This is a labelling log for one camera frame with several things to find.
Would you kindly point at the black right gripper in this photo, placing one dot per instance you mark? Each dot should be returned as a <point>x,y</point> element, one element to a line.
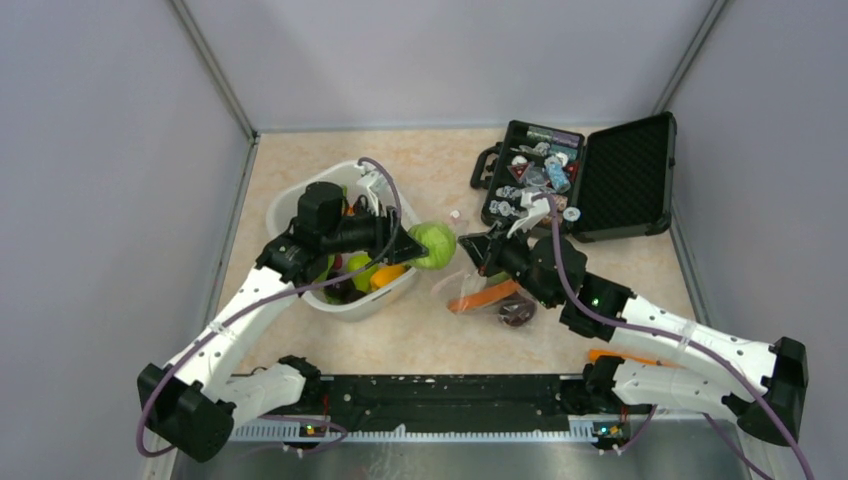
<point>486,248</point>

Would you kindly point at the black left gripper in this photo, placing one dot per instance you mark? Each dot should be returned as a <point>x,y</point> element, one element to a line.
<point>392,243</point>

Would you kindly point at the dark purple round fruit toy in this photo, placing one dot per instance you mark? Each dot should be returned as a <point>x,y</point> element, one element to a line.
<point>517,311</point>

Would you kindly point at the clear zip top bag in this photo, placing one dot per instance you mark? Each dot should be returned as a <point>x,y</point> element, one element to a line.
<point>463,291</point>

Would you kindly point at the white plastic basket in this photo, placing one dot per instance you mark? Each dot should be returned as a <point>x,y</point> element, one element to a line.
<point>283,208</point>

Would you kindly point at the orange carrot toy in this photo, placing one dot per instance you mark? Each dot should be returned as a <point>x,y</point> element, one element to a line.
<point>483,298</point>

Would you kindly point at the green cabbage toy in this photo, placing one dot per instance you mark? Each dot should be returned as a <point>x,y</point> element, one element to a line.
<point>439,240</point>

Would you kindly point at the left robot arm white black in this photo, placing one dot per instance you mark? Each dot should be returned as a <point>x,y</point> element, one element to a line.
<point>192,404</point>

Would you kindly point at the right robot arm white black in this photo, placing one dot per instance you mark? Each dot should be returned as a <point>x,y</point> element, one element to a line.
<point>659,357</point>

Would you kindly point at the orange object behind right arm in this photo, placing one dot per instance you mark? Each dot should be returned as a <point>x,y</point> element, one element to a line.
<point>595,354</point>

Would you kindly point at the green pear toy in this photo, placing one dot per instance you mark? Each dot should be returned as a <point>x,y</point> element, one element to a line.
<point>366,268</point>

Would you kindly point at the small orange fruit toy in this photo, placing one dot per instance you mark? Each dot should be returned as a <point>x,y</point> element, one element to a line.
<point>385,275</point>

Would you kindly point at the black poker chip case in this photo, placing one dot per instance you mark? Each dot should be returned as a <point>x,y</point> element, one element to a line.
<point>618,180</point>

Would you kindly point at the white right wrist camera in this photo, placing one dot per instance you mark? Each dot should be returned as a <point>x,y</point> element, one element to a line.
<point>537,206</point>

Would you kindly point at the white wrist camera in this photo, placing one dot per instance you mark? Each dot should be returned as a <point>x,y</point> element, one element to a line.
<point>374,186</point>
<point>537,206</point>

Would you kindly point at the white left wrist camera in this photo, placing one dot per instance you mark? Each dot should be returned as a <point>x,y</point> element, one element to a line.
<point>374,186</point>

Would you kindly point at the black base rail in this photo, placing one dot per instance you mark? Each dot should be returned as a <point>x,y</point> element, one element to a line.
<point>465,403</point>

